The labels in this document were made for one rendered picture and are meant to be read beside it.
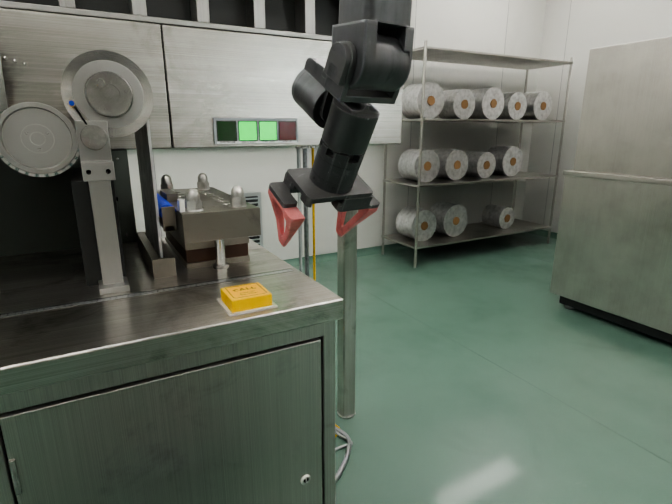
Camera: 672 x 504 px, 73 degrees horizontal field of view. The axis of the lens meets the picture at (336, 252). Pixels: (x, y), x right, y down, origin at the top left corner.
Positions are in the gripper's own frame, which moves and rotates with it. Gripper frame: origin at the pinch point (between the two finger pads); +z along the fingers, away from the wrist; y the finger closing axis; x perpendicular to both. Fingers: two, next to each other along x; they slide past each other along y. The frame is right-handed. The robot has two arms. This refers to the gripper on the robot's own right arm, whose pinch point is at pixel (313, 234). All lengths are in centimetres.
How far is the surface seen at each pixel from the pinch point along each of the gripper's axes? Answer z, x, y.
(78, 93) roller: 2, -45, 22
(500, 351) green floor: 129, -16, -172
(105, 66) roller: -2.1, -46.9, 17.0
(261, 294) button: 16.7, -4.6, 2.5
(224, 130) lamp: 22, -67, -16
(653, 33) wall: -16, -165, -448
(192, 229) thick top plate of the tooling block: 21.7, -28.4, 5.7
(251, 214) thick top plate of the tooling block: 19.4, -28.0, -6.5
